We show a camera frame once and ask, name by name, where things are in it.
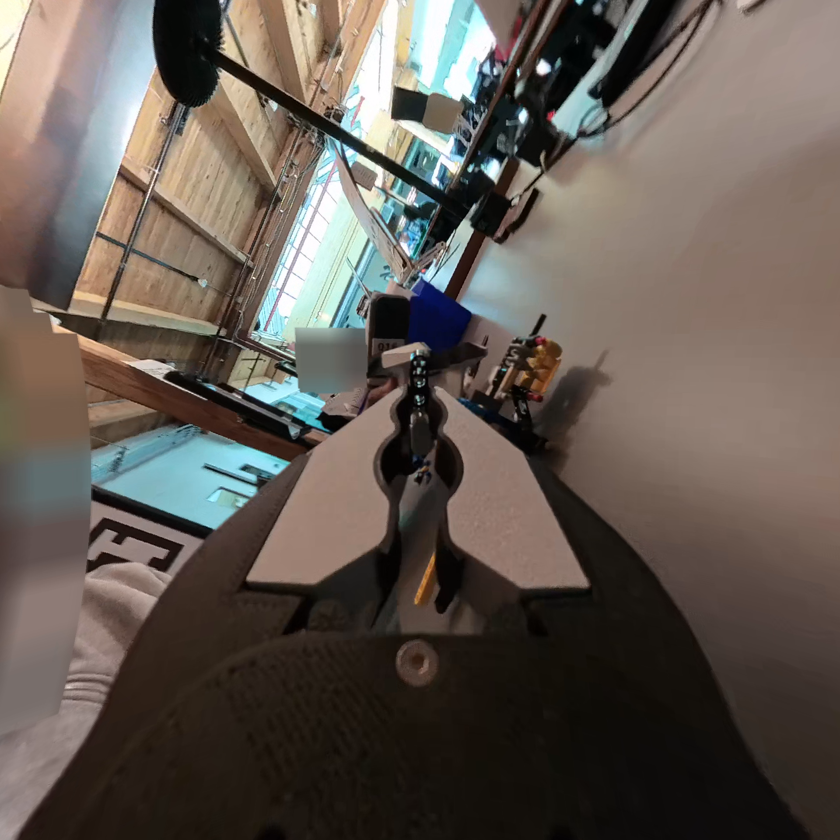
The person's grey sweater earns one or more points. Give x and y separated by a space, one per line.
111 656

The framed marker sign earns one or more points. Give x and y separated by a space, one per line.
144 538

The black lamp with pole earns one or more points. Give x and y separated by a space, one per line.
187 52

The wooden beam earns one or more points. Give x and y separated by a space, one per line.
164 394

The yellow black lego model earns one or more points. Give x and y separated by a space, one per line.
541 367

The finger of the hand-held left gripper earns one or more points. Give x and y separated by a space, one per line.
407 358
463 355

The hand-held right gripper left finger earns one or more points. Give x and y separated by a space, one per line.
321 518

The blue storage bin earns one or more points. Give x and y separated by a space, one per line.
439 315

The black lego beam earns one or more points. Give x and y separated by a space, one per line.
420 380

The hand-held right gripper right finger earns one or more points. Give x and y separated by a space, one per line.
518 518

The white tilted board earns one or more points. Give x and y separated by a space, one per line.
377 226

